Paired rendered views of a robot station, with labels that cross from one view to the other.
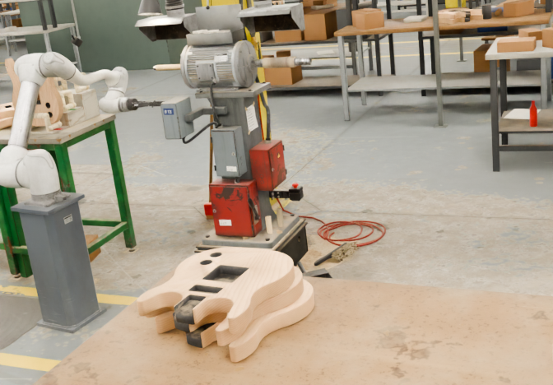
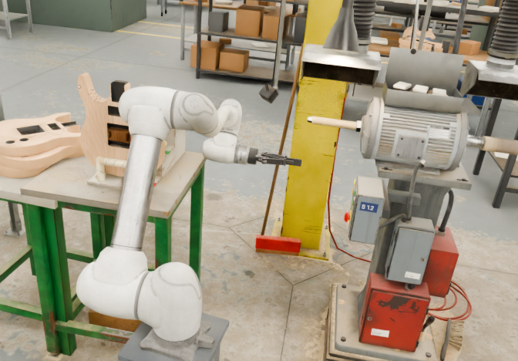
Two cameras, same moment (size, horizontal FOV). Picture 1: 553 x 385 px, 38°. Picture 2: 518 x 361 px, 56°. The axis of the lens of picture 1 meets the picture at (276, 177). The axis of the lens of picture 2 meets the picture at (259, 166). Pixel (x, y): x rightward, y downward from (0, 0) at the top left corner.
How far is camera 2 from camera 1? 313 cm
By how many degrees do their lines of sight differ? 18
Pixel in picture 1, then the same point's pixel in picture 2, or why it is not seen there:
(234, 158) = (422, 264)
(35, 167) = (179, 303)
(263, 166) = (445, 270)
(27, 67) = (149, 112)
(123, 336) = not seen: outside the picture
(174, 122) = (373, 222)
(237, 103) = (438, 192)
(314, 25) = (273, 25)
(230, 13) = (443, 65)
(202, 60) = (405, 129)
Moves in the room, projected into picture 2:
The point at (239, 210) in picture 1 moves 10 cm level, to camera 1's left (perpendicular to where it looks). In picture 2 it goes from (407, 323) to (386, 326)
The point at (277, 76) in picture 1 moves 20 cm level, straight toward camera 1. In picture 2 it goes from (230, 64) to (233, 68)
